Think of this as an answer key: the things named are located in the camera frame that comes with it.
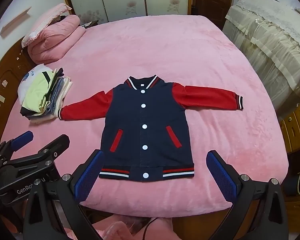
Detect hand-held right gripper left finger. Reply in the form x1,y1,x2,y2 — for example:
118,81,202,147
22,149,105,240

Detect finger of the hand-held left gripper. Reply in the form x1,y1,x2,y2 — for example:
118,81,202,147
5,134,70,178
0,131,34,161

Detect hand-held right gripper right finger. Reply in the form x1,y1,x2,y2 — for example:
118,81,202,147
206,150,288,240

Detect navy and red varsity jacket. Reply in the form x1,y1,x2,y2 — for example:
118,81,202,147
58,74,244,182

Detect stack of folded clothes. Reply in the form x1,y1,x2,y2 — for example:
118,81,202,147
20,67,73,123

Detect person's pink fleece trousers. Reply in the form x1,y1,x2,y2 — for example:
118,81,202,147
62,215,180,240

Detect wooden headboard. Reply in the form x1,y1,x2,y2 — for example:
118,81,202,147
0,39,38,140

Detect wooden drawer cabinet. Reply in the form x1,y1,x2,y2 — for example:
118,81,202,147
277,97,300,154

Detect folded pink quilt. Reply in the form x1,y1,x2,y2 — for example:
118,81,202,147
27,15,87,65

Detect pink lace-trimmed pillow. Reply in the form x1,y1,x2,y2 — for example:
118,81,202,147
21,3,72,48

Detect pink fleece bed blanket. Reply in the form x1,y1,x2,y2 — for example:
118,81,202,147
0,14,290,218

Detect cream lace furniture cover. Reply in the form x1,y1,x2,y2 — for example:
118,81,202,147
222,0,300,120

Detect dark wooden door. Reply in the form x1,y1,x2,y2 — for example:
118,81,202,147
192,0,234,28

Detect black cable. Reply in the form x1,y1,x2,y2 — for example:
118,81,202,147
142,217,163,240

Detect wooden wall shelf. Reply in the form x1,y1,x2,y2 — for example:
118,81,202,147
0,6,32,37

